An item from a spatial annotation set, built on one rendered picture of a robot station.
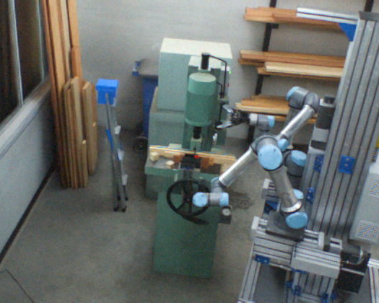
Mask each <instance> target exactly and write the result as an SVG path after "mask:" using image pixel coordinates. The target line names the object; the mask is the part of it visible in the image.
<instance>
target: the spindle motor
mask: <svg viewBox="0 0 379 303"><path fill-rule="evenodd" d="M215 86H216V78H215V77H214V75H211V74H200V73H198V74H192V75H190V76H189V78H188V93H187V101H186V116H185V121H186V122H187V123H189V124H191V125H193V126H208V125H210V124H211V123H212V115H213V103H214V92H215Z"/></svg>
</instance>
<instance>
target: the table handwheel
mask: <svg viewBox="0 0 379 303"><path fill-rule="evenodd" d="M185 182H190V183H195V184H197V185H198V184H199V180H197V179H196V178H181V179H178V180H176V181H174V182H173V183H172V184H171V185H170V187H169V188H168V190H167V195H166V197H167V203H168V205H169V207H170V208H171V209H172V210H173V211H174V212H175V213H177V214H180V215H182V216H188V217H192V216H198V215H200V214H202V213H204V212H205V210H207V209H208V208H209V207H205V208H201V209H199V210H198V211H195V212H185V211H181V210H180V209H181V208H182V207H183V206H184V204H185V203H192V202H193V193H192V192H193V188H192V192H191V191H189V190H188V188H187V191H186V189H185V188H184V184H183V183H185ZM178 184H181V186H182V188H183V190H184V193H185V194H184V202H183V203H182V204H181V205H180V206H179V207H178V208H176V207H174V205H173V204H172V202H171V200H170V194H171V191H172V189H173V188H174V187H175V186H176V185H178ZM205 193H210V190H209V189H208V188H207V186H206V188H205Z"/></svg>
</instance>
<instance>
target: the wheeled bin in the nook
mask: <svg viewBox="0 0 379 303"><path fill-rule="evenodd" d="M159 64H160V60H159V59H158V58H143V59H142V60H140V61H135V64H134V69H133V72H132V74H133V76H140V77H141V88H142V105H143V120H142V121H140V122H138V123H137V124H136V127H135V132H136V134H137V135H138V136H137V137H136V138H135V139H134V140H133V141H132V149H133V150H134V151H135V152H138V153H140V154H142V153H145V152H147V150H148V135H149V112H150V109H151V106H152V101H153V98H154V93H155V87H158V76H159ZM137 66H139V71H136V67H137Z"/></svg>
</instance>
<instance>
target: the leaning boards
mask: <svg viewBox="0 0 379 303"><path fill-rule="evenodd" d="M42 8H43V19H44V26H45V40H46V48H47V54H48V68H49V75H50V83H51V97H52V103H53V117H54V124H55V132H56V146H57V152H58V165H59V174H60V176H59V181H60V185H61V184H62V190H65V187H66V185H67V183H68V188H69V187H70V186H72V187H73V188H74V187H75V189H76V190H77V188H78V187H79V186H80V187H81V188H83V186H84V188H85V189H87V186H88V171H87V157H88V164H89V172H90V175H93V174H94V172H95V167H96V164H97V153H98V149H97V120H96V106H95V85H94V84H93V85H92V86H91V82H86V79H83V80H82V67H81V58H80V49H79V33H78V25H77V10H76V0H42Z"/></svg>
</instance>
